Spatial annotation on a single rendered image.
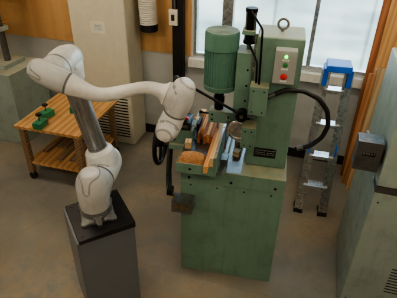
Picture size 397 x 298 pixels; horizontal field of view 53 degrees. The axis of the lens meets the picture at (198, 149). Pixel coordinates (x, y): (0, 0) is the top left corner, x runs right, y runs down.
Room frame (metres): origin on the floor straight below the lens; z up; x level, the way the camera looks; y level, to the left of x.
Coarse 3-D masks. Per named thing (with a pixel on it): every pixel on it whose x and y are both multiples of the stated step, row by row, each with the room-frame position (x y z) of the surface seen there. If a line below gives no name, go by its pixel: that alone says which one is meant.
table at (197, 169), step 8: (176, 144) 1.91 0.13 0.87; (184, 144) 1.87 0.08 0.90; (192, 144) 1.87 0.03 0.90; (200, 144) 1.87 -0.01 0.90; (208, 144) 1.87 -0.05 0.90; (200, 152) 1.79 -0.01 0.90; (176, 168) 1.69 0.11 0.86; (184, 168) 1.68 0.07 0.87; (192, 168) 1.68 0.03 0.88; (200, 168) 1.67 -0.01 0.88; (216, 168) 1.68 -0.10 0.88
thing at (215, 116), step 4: (212, 108) 1.98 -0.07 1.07; (224, 108) 1.98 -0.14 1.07; (212, 112) 1.95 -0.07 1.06; (216, 112) 1.94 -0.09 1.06; (220, 112) 1.94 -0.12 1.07; (224, 112) 1.94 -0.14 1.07; (228, 112) 1.94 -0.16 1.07; (232, 112) 1.94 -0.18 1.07; (212, 116) 1.95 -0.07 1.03; (216, 116) 1.94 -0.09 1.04; (220, 116) 1.94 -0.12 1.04; (224, 116) 1.94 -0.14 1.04; (212, 120) 1.95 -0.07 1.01; (216, 120) 1.94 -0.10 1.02; (220, 120) 1.94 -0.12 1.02; (224, 120) 1.94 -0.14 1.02
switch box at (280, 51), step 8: (280, 48) 1.78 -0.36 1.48; (288, 48) 1.79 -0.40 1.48; (296, 48) 1.79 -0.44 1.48; (280, 56) 1.75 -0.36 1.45; (296, 56) 1.74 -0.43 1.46; (280, 64) 1.75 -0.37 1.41; (288, 64) 1.75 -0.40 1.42; (296, 64) 1.74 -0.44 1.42; (280, 72) 1.75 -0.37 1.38; (288, 72) 1.75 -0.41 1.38; (272, 80) 1.76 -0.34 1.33; (288, 80) 1.74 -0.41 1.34
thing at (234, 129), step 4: (236, 120) 1.83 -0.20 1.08; (232, 124) 1.82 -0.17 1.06; (236, 124) 1.82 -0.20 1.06; (240, 124) 1.82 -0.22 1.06; (228, 128) 1.83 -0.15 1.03; (232, 128) 1.83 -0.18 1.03; (236, 128) 1.82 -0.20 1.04; (240, 128) 1.82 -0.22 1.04; (228, 132) 1.83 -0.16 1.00; (232, 132) 1.83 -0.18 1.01; (236, 132) 1.82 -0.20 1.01; (240, 132) 1.81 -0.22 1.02; (232, 136) 1.82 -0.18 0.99; (236, 136) 1.82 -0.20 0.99; (240, 136) 1.82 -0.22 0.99; (236, 140) 1.82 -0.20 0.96
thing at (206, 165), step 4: (216, 128) 1.98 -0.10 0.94; (216, 136) 1.90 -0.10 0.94; (212, 140) 1.85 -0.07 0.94; (212, 144) 1.81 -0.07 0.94; (212, 148) 1.77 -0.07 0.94; (208, 152) 1.73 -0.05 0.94; (208, 156) 1.69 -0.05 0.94; (208, 160) 1.66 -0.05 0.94; (204, 164) 1.62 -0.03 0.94; (208, 164) 1.63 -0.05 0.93; (204, 168) 1.60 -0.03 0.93; (208, 168) 1.64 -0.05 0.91; (204, 172) 1.60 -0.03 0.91
